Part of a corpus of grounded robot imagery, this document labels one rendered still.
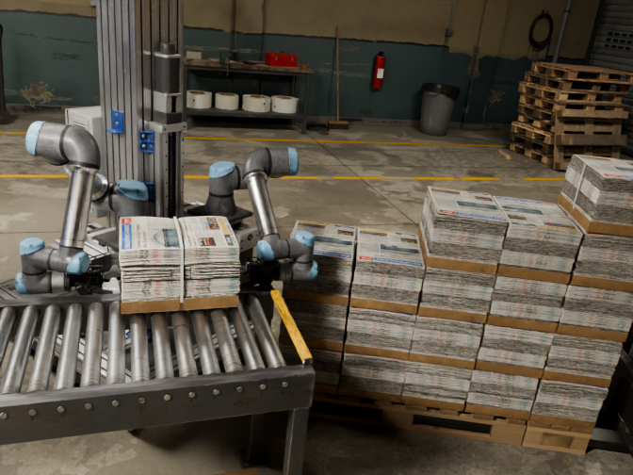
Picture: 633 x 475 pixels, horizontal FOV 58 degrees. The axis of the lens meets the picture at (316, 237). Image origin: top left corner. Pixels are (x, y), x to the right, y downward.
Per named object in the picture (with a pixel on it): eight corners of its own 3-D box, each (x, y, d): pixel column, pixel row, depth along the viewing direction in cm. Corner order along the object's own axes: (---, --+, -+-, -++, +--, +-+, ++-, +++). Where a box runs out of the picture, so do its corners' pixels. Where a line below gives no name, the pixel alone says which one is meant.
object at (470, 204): (427, 187, 258) (427, 185, 257) (490, 194, 257) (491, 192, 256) (435, 214, 224) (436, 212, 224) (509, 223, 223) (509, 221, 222)
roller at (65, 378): (84, 314, 190) (83, 301, 188) (73, 405, 149) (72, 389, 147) (68, 315, 188) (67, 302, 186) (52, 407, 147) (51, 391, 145)
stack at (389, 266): (283, 364, 302) (296, 218, 270) (504, 394, 296) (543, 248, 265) (270, 412, 266) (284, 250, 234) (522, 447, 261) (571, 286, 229)
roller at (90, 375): (105, 312, 192) (104, 299, 190) (100, 401, 151) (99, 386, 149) (89, 313, 190) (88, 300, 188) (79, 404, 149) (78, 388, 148)
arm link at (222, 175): (205, 188, 271) (205, 159, 266) (233, 186, 277) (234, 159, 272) (212, 195, 261) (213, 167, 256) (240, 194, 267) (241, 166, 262)
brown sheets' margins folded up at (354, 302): (284, 341, 296) (293, 252, 277) (510, 371, 291) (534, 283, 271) (273, 386, 260) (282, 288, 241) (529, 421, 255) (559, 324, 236)
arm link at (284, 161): (229, 167, 274) (267, 144, 225) (258, 166, 281) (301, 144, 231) (231, 191, 274) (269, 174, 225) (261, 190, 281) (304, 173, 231)
